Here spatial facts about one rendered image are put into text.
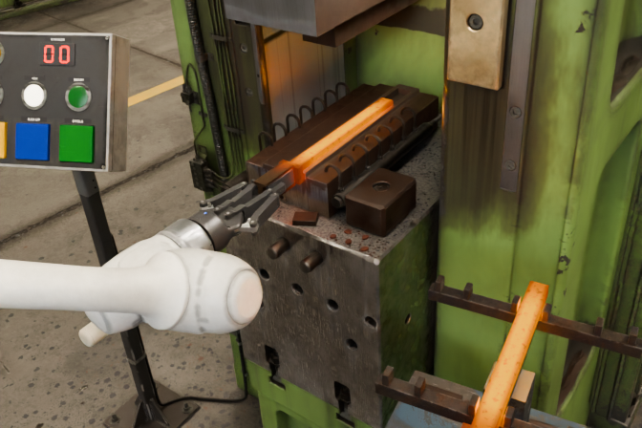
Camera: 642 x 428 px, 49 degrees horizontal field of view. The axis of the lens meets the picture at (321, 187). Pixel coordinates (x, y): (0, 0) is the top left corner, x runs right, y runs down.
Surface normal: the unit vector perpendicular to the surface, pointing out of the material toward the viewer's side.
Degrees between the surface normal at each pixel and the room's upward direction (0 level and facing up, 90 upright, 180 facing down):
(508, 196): 90
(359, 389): 90
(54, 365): 0
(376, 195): 0
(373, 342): 90
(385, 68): 90
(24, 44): 60
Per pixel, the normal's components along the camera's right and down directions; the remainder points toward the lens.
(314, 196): -0.59, 0.46
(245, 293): 0.84, 0.03
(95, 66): -0.20, 0.04
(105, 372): -0.06, -0.84
